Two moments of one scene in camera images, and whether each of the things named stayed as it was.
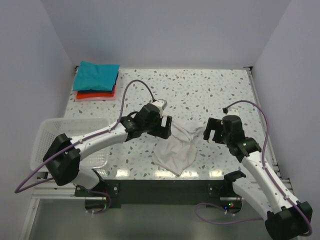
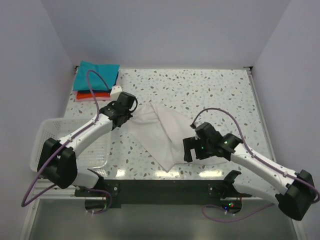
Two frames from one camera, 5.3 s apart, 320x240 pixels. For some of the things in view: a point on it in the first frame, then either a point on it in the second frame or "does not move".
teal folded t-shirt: (91, 76) does not move
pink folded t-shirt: (113, 97) does not move
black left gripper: (162, 126) to (122, 119)
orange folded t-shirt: (80, 95) does not move
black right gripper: (215, 128) to (191, 146)
